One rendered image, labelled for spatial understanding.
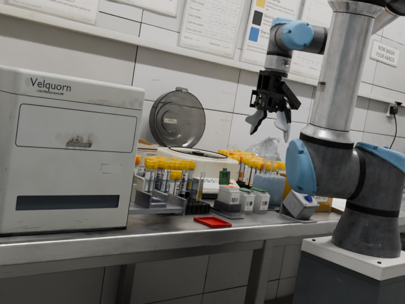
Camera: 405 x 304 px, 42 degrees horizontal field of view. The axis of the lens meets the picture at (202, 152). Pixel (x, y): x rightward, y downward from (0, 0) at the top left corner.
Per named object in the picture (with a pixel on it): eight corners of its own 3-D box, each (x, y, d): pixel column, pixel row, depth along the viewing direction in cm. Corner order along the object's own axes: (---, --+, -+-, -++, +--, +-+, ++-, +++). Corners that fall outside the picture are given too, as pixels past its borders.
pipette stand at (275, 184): (260, 210, 158) (266, 177, 157) (245, 204, 163) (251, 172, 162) (284, 210, 164) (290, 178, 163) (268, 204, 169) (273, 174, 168)
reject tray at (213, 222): (211, 228, 126) (212, 225, 126) (193, 220, 131) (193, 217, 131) (231, 227, 131) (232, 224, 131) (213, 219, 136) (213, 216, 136)
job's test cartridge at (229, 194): (227, 212, 141) (231, 189, 140) (215, 207, 144) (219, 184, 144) (237, 211, 144) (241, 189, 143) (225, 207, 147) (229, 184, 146)
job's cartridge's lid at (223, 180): (220, 167, 143) (219, 167, 144) (219, 185, 143) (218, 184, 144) (231, 168, 146) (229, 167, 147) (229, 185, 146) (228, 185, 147)
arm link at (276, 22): (277, 14, 150) (268, 18, 158) (270, 53, 151) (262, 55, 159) (303, 20, 151) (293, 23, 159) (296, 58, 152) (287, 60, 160)
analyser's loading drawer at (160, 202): (110, 219, 111) (114, 195, 111) (94, 211, 116) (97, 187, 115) (184, 216, 125) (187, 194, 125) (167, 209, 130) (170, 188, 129)
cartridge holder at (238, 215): (230, 219, 139) (232, 205, 139) (207, 210, 145) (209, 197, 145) (244, 218, 143) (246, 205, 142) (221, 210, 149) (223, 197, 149)
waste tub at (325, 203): (305, 213, 165) (310, 181, 164) (273, 202, 175) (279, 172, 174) (331, 212, 174) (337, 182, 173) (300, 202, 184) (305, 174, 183)
